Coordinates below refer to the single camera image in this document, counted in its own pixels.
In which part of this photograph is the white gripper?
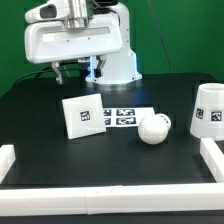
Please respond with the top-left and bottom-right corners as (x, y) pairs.
(25, 14), (122, 84)

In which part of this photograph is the white lamp bulb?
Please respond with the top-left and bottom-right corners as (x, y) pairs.
(138, 113), (171, 145)

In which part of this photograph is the white lamp shade with markers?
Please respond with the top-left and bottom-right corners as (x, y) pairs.
(190, 83), (224, 141)

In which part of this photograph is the white square lamp base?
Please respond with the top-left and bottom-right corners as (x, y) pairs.
(62, 94), (106, 139)

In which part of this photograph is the marker sheet on table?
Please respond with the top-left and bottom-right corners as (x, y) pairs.
(103, 107), (155, 127)

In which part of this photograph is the white left fence bar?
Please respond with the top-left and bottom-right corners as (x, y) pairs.
(0, 145), (16, 184)

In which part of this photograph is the white fence bar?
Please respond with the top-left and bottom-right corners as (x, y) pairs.
(0, 145), (16, 184)
(0, 183), (224, 216)
(200, 138), (224, 183)

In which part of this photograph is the white right fence bar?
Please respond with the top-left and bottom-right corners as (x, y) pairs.
(200, 138), (224, 183)

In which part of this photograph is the white front fence bar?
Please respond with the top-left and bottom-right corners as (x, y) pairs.
(0, 183), (224, 216)

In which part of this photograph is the black cable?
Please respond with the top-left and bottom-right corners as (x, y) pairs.
(12, 63), (88, 87)

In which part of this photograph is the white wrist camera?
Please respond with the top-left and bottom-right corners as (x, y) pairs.
(25, 0), (69, 24)

